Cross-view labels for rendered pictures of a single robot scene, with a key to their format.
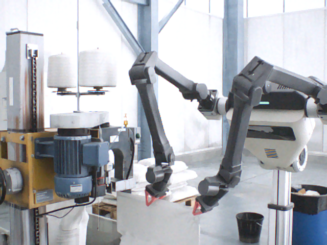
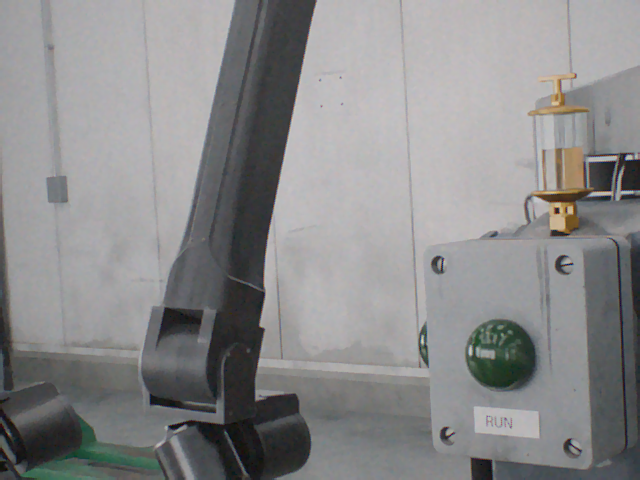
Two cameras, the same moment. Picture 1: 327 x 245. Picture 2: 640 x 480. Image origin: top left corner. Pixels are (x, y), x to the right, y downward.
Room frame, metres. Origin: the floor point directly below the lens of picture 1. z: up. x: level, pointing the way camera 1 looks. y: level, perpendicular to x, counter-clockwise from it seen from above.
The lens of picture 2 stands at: (2.62, 0.06, 1.36)
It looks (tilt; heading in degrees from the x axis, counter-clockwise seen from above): 3 degrees down; 178
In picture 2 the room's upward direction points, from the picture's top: 3 degrees counter-clockwise
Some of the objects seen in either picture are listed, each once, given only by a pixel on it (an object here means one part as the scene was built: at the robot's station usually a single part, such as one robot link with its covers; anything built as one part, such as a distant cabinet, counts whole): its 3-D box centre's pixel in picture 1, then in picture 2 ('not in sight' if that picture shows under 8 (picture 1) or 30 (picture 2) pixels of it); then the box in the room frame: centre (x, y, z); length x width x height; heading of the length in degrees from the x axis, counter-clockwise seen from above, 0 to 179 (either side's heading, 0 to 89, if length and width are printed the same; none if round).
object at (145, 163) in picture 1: (161, 165); not in sight; (5.49, 0.02, 0.56); 0.67 x 0.43 x 0.15; 50
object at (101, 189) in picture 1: (95, 190); not in sight; (1.90, 0.32, 1.04); 0.08 x 0.06 x 0.05; 140
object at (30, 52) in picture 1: (33, 51); not in sight; (1.67, 0.54, 1.68); 0.05 x 0.03 x 0.06; 140
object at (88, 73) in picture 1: (97, 69); not in sight; (1.73, 0.28, 1.61); 0.17 x 0.17 x 0.17
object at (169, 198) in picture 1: (173, 193); not in sight; (5.34, -0.14, 0.20); 0.67 x 0.43 x 0.15; 140
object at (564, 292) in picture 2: (132, 135); (529, 346); (2.11, 0.16, 1.29); 0.08 x 0.05 x 0.09; 50
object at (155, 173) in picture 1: (159, 167); (231, 411); (1.69, 0.01, 1.19); 0.11 x 0.09 x 0.12; 141
